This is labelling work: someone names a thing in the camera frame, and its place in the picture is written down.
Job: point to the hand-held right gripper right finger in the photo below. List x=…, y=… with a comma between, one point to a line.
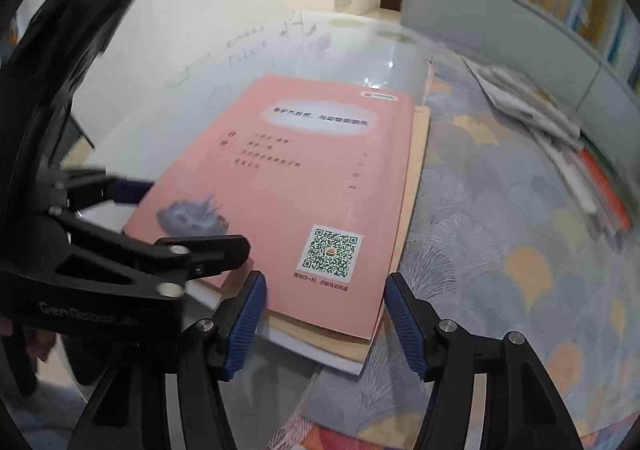
x=407, y=330

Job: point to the cream illustrated book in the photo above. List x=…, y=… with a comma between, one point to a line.
x=413, y=150

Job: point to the white book black stripe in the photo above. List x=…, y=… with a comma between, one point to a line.
x=565, y=165

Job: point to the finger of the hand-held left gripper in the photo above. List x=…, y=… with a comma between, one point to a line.
x=130, y=191
x=215, y=252

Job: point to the white book yellow figure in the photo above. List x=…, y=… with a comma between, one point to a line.
x=520, y=95

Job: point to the plain green book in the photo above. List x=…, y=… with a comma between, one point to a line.
x=595, y=153

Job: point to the person's trouser leg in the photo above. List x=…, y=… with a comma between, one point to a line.
x=45, y=410

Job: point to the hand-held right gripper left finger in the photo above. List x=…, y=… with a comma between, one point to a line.
x=247, y=325

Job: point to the pink book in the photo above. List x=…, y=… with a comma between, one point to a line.
x=310, y=170

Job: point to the white bookshelf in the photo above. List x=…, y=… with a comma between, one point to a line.
x=500, y=20

